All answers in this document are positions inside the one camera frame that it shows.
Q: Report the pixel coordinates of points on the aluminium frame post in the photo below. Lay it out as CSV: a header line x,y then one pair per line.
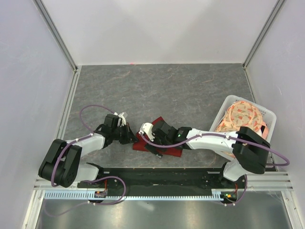
x,y
263,32
55,33

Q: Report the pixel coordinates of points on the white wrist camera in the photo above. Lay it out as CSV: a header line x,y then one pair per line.
x,y
147,129
122,118

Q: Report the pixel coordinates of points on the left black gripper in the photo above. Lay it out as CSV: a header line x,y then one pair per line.
x,y
129,136

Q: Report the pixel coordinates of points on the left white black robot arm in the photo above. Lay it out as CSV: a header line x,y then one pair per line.
x,y
61,163

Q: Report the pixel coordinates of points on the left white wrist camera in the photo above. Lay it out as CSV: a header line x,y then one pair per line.
x,y
122,118

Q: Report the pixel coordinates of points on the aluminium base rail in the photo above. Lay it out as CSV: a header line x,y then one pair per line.
x,y
36,201

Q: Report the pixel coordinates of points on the dark red cloth napkin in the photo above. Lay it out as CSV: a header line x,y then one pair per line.
x,y
145,147

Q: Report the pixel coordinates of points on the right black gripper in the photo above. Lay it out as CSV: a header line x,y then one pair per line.
x,y
153,150

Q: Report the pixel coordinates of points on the left aluminium frame post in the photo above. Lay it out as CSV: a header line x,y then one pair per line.
x,y
55,33

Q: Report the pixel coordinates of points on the right aluminium frame post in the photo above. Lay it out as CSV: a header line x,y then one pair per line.
x,y
263,32

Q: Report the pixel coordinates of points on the floral peach cloth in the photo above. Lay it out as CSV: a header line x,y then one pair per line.
x,y
242,113

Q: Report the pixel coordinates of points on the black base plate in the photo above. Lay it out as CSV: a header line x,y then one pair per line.
x,y
163,181

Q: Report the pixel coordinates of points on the grey slotted cable duct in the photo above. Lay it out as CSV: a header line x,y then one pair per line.
x,y
96,195

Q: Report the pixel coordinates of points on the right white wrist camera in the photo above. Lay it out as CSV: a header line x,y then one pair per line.
x,y
147,129

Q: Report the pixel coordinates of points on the white plastic laundry basket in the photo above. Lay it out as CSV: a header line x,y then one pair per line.
x,y
269,117

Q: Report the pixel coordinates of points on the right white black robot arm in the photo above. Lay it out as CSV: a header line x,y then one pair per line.
x,y
249,149

